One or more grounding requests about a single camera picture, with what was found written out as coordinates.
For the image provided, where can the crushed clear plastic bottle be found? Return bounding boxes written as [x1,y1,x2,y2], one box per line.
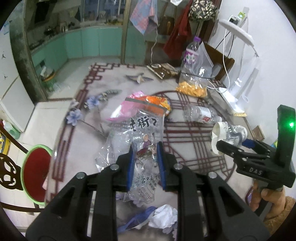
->
[211,121,248,156]

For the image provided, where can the clear printed plastic bag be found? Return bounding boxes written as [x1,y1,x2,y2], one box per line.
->
[95,108,165,204]

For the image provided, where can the green kitchen trash bin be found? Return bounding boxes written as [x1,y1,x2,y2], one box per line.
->
[40,65,56,92]

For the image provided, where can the teal kitchen cabinets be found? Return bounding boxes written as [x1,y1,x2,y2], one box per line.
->
[30,25,147,70]

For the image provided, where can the right hand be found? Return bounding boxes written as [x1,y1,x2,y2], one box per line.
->
[249,180,295,219]

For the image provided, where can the white desk lamp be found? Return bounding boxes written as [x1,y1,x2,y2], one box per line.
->
[217,7,259,116]

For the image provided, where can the red bin with green rim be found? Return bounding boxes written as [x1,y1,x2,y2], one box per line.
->
[21,145,52,206]

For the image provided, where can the white crumpled paper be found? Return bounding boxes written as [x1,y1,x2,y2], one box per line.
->
[148,204,178,229]

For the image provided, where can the blue white wrapper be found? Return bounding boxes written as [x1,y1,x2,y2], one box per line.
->
[117,206,157,233]

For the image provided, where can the dark wooden chair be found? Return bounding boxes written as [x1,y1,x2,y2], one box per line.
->
[1,126,43,213]

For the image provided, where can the orange plastic bag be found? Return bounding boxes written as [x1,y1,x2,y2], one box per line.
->
[125,95,172,116]

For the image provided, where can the purple cap water bottle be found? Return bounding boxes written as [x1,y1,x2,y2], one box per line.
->
[180,36,201,81]

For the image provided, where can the clear bag with yellow snacks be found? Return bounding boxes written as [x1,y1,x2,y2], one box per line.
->
[176,41,214,98]

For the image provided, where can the pink plastic bag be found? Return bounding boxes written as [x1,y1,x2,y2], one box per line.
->
[107,91,145,122]

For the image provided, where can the red hanging cloth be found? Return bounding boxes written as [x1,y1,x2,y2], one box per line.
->
[163,0,193,60]

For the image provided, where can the white refrigerator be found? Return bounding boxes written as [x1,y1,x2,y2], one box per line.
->
[0,22,35,133]

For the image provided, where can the leopard print hanging bag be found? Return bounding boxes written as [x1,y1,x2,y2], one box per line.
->
[188,0,218,22]

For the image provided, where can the plaid hanging towel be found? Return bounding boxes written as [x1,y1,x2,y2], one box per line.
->
[130,0,158,35]

